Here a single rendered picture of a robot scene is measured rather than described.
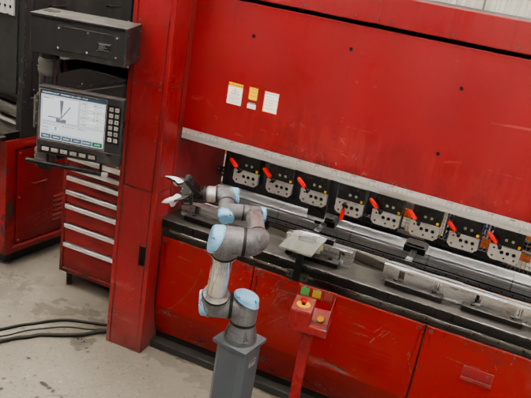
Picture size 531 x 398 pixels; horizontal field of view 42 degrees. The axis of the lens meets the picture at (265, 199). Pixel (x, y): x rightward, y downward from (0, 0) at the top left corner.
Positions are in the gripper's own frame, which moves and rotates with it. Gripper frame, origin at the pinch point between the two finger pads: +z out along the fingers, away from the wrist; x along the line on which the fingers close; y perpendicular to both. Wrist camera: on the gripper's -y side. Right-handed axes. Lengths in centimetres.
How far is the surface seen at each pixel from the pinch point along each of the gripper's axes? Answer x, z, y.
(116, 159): 35, 29, 23
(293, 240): 10, -65, 51
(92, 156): 37, 42, 24
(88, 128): 45, 44, 12
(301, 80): 67, -63, -10
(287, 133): 53, -58, 15
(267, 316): -12, -55, 96
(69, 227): 66, 77, 132
